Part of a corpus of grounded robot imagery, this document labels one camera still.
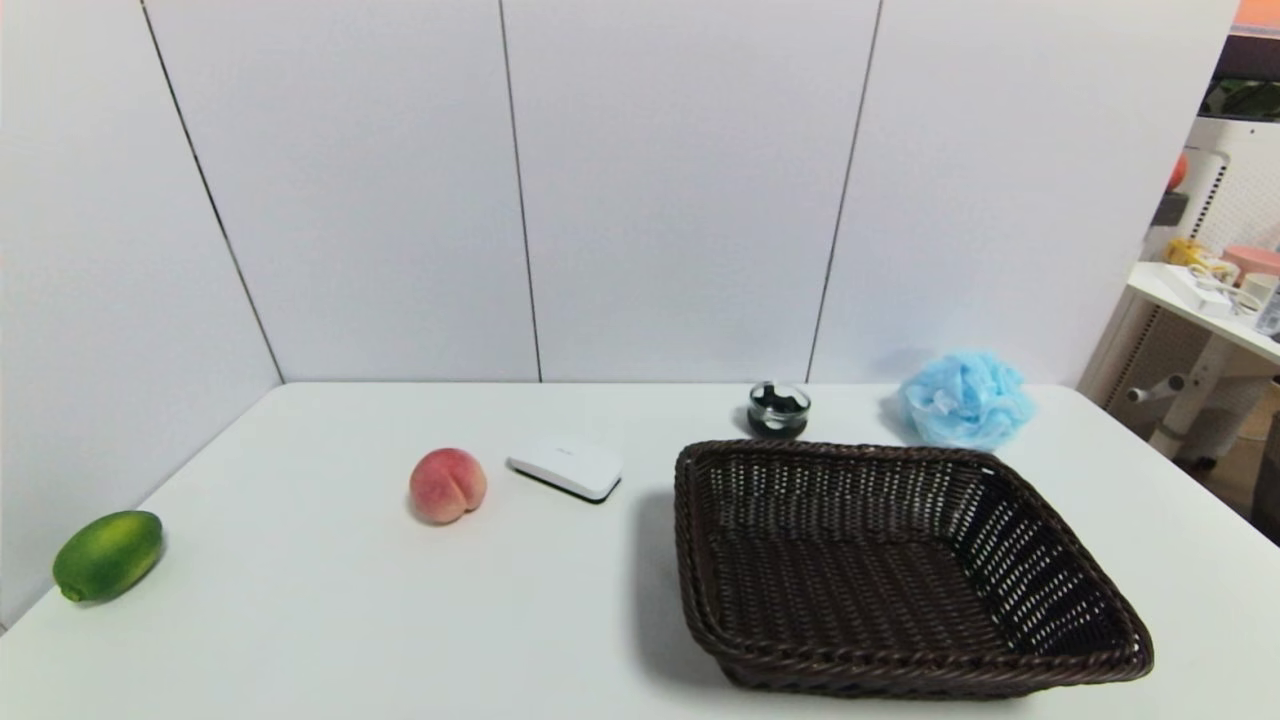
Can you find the clear plastic bottle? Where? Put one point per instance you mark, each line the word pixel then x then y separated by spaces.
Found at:
pixel 1270 312

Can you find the yellow small item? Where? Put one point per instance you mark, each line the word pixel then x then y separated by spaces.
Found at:
pixel 1185 250

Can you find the flat white box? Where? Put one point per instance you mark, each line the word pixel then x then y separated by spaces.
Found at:
pixel 565 464

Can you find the small glass jar black contents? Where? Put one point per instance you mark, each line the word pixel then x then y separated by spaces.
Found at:
pixel 778 412

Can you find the white power strip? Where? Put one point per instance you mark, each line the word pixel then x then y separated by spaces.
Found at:
pixel 1195 290

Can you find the dark overhead shelf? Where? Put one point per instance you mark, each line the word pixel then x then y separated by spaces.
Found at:
pixel 1250 70

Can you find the brown wicker basket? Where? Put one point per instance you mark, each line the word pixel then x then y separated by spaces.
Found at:
pixel 900 600

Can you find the black pegboard holder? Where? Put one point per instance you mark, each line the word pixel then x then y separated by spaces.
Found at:
pixel 1168 208

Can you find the pink peach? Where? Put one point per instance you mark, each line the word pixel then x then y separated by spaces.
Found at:
pixel 447 487

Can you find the dark grey furniture piece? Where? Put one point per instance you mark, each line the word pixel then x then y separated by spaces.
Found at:
pixel 1268 480

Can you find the white side table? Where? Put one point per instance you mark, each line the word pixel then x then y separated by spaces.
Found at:
pixel 1165 288

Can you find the red ball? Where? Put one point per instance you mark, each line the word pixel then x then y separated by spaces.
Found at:
pixel 1178 172

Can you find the blue mesh bath loofah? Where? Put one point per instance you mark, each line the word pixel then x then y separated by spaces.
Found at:
pixel 965 402

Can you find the pink bowl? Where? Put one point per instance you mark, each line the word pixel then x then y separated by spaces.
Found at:
pixel 1255 260

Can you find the green oval fruit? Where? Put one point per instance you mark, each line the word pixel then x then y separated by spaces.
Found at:
pixel 105 555

